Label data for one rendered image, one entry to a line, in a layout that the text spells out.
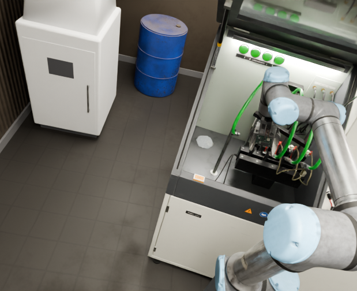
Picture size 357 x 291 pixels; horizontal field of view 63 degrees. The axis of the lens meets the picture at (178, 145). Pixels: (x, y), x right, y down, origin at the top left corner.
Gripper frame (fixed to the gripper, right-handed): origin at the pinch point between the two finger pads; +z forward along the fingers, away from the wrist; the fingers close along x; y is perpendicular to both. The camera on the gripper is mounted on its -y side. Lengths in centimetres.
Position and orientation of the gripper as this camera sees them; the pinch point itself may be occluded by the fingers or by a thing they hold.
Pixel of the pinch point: (262, 149)
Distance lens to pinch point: 118.1
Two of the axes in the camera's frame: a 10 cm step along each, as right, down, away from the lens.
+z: 0.5, 7.3, 6.8
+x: 9.2, 2.3, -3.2
